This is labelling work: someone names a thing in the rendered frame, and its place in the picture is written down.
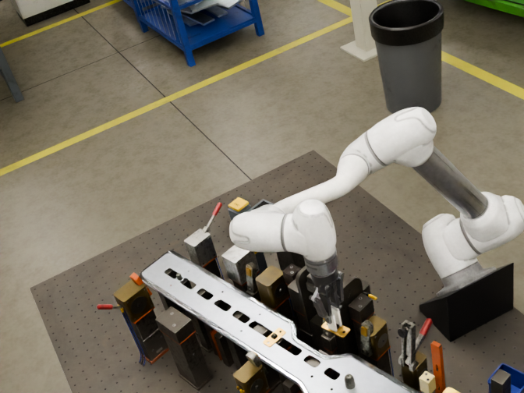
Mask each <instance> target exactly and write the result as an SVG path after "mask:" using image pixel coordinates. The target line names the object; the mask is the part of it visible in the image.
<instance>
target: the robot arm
mask: <svg viewBox="0 0 524 393"><path fill-rule="evenodd" d="M436 132H437V126H436V123H435V121H434V118H433V117H432V115H431V114H430V113H429V112H428V111H427V110H426V109H424V108H420V107H413V108H406V109H403V110H401V111H399V112H396V113H394V114H392V115H390V116H388V117H387V118H386V119H383V120H382V121H380V122H379V123H377V124H376V125H375V126H373V127H372V128H371V129H369V130H368V131H366V132H365V133H364V134H363V135H361V136H360V137H359V138H357V139H356V140H355V141H353V142H352V143H351V144H350V145H349V146H348V147H347V148H346V149H345V151H344V152H343V154H342V156H341V157H340V160H339V163H338V170H337V175H336V176H335V177H334V178H333V179H330V180H328V181H326V182H323V183H321V184H320V185H317V186H314V187H312V188H309V189H307V190H304V191H302V192H300V193H297V194H295V195H293V196H290V197H287V198H285V199H284V200H281V201H279V202H277V203H276V204H274V205H271V204H268V205H264V206H262V207H259V208H257V209H255V210H252V211H251V212H244V213H241V214H239V215H237V216H235V217H234V218H233V220H232V221H231V223H230V226H229V234H230V238H231V241H232V242H233V243H234V244H235V245H236V246H237V247H239V248H241V249H244V250H249V251H253V252H263V253H277V252H285V251H287V252H293V253H298V254H301V255H303V258H304V260H305V264H306V269H307V270H308V271H309V272H310V276H311V279H312V281H313V283H314V290H315V293H314V294H313V296H310V297H309V299H310V300H312V301H313V304H314V306H315V308H316V310H317V313H318V315H319V316H320V317H323V318H324V319H325V320H326V323H327V325H328V328H329V329H331V330H332V331H335V332H336V331H337V326H336V324H339V326H340V327H341V326H342V320H341V316H340V313H341V311H340V309H341V308H342V305H340V303H342V302H343V301H344V295H343V276H344V273H342V272H340V271H338V270H337V266H338V256H337V250H336V247H335V244H336V232H335V226H334V222H333V220H332V217H331V214H330V212H329V210H328V208H327V207H326V205H325V203H327V202H330V201H333V200H336V199H338V198H339V197H342V196H344V195H345V194H347V193H349V192H350V191H351V190H352V189H354V188H355V187H356V186H357V185H358V184H360V183H361V182H362V181H363V180H364V179H365V178H366V177H367V176H368V175H369V174H373V173H375V172H376V171H378V170H380V169H382V168H384V167H386V166H388V165H390V164H392V163H396V164H399V165H404V166H406V167H412V168H413V169H414V170H415V171H416V172H417V173H418V174H419V175H421V176H422V177H423V178H424V179H425V180H426V181H427V182H428V183H429V184H431V185H432V187H434V188H435V189H436V191H438V192H439V193H440V194H441V195H442V196H443V197H444V198H445V199H446V200H447V201H448V202H450V203H451V204H452V205H453V206H454V207H455V208H456V209H457V210H458V211H460V212H461V213H460V218H456V219H455V216H454V215H452V214H439V215H438V216H436V217H434V218H432V219H431V220H429V221H428V222H427V223H425V224H424V225H423V231H422V237H423V244H424V247H425V250H426V252H427V255H428V257H429V258H430V261H431V263H432V264H433V266H434V268H435V270H436V272H437V273H438V274H439V276H440V278H441V280H442V282H443V284H444V288H443V289H442V290H441V291H439V292H438V293H437V297H439V296H442V295H444V294H447V293H449V292H453V291H455V290H458V289H461V288H463V287H465V286H467V285H468V284H470V283H472V282H474V281H476V280H478V279H480V278H482V277H483V276H485V275H487V274H489V273H491V272H493V271H496V270H497V269H496V267H487V268H482V266H481V265H480V263H479V261H478V260H477V257H478V256H479V255H480V254H482V253H485V252H487V251H490V250H493V249H495V248H497V247H499V246H502V245H504V244H505V243H508V242H509V241H511V240H513V239H514V238H516V237H517V236H518V235H519V234H521V233H522V231H523V230H524V206H523V204H522V202H521V200H520V199H518V198H515V197H514V196H506V195H505V196H498V195H495V194H493V193H489V192H480V191H479V190H478V189H477V188H476V187H475V186H474V185H473V184H472V183H471V182H470V181H469V180H468V179H467V178H466V177H465V176H464V175H463V174H462V173H461V172H460V171H459V170H458V169H457V168H456V167H455V166H454V165H453V164H452V163H451V162H450V161H449V160H448V159H447V158H446V157H445V156H444V155H443V154H442V153H441V152H440V151H439V150H438V149H437V148H436V147H435V146H434V142H433V138H434V137H435V134H436ZM339 296H340V297H339ZM331 305H332V306H331Z"/></svg>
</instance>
